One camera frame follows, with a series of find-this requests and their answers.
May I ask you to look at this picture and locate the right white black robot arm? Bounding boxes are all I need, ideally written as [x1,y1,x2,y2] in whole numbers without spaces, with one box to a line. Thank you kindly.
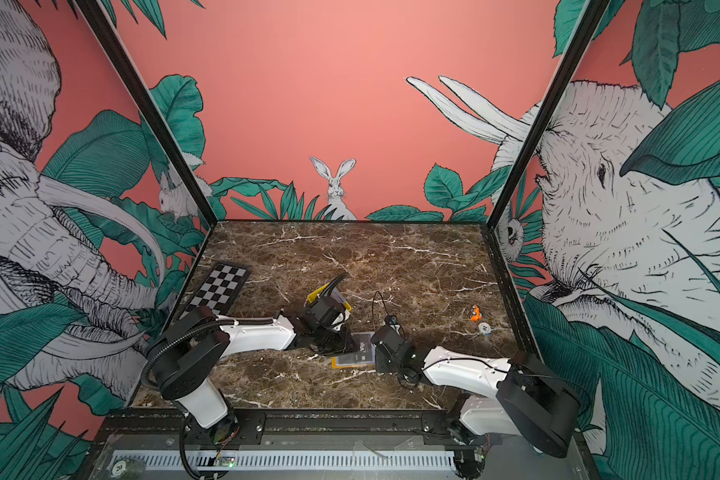
[370,325,582,458]

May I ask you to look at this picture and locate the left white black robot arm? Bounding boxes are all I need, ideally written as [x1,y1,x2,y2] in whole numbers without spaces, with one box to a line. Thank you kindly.
[141,293,356,430]

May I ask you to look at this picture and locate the yellow plastic card tray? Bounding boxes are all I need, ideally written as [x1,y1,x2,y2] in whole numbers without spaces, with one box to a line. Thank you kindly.
[305,281,352,313]

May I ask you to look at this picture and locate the yellow leather card holder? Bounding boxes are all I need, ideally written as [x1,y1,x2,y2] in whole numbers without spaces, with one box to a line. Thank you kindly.
[331,332,375,369]

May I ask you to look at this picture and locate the orange small clip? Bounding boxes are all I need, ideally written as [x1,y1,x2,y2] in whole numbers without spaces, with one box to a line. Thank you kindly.
[470,305,482,321]

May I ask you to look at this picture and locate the black front rail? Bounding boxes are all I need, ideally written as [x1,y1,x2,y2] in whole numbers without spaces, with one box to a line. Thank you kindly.
[96,408,486,448]

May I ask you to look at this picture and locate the right black frame post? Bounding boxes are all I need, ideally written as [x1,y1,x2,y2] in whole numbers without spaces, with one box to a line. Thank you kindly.
[487,0,609,231]

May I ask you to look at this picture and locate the left black frame post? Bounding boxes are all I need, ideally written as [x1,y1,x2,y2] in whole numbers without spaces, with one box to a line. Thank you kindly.
[75,0,218,229]

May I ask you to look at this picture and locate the black white checkerboard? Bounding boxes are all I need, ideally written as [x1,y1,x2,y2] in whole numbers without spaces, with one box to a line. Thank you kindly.
[180,261,250,318]

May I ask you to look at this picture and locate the white slotted cable duct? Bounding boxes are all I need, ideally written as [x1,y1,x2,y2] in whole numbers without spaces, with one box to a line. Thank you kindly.
[109,450,457,473]

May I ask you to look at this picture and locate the black frame post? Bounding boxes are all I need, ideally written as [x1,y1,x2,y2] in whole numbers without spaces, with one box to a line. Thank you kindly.
[487,0,609,231]
[75,0,218,229]

